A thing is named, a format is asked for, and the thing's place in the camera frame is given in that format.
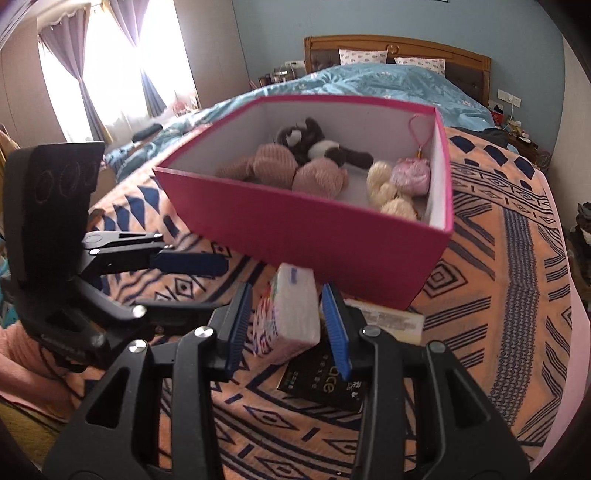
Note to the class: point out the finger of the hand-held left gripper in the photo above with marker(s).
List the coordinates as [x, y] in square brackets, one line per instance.
[189, 264]
[175, 314]

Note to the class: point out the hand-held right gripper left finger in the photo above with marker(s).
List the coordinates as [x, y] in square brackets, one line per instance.
[240, 323]

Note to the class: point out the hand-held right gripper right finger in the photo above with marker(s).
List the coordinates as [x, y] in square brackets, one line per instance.
[334, 323]

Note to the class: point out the flower print tissue pack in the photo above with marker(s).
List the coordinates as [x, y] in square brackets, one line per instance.
[295, 314]

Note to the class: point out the black tissue pack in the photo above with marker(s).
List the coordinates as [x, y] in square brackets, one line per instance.
[318, 378]

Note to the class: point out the pale yellow packet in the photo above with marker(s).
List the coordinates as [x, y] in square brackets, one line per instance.
[397, 321]

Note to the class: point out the pink cardboard box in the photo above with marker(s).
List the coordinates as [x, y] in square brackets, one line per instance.
[300, 244]

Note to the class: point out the pink knitted plush toy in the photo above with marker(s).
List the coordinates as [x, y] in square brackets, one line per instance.
[318, 180]

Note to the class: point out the cream bunny plush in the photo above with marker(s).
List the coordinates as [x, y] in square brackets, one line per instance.
[381, 180]

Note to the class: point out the pink brocade pouch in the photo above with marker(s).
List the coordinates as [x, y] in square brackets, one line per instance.
[411, 175]

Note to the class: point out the brown and white plush toy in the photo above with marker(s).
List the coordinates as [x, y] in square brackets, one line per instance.
[314, 138]

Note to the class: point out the person's left forearm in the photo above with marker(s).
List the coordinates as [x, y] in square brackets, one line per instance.
[27, 374]

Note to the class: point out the yellow garment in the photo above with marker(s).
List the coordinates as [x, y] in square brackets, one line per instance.
[7, 143]

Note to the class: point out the black bag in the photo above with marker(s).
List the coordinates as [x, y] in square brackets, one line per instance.
[147, 133]

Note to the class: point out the orange patterned blanket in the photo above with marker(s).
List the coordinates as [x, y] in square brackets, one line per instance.
[485, 323]

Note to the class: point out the small pink toy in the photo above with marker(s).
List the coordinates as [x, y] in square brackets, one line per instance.
[179, 106]

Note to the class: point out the purple curtain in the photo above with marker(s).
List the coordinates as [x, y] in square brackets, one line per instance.
[152, 87]
[69, 55]

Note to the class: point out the cluttered bedside table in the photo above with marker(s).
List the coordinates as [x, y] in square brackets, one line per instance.
[277, 76]

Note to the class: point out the pink bed sheet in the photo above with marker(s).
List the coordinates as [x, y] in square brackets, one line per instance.
[570, 369]

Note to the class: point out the blue duvet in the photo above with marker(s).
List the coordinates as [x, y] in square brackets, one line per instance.
[369, 83]

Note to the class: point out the dark garment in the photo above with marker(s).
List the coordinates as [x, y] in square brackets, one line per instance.
[494, 136]

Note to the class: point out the pile of dark clothes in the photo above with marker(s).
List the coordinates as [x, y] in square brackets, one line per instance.
[581, 244]

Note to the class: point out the wooden nightstand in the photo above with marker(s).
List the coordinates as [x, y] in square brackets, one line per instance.
[526, 147]

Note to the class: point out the red box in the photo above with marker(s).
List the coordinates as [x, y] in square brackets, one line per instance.
[496, 117]

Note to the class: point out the round hand fan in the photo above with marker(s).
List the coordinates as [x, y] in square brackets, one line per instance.
[545, 161]

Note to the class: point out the wooden bed headboard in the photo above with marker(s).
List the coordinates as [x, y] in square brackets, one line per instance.
[415, 46]

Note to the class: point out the white wall socket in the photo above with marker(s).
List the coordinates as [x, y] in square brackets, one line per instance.
[508, 98]

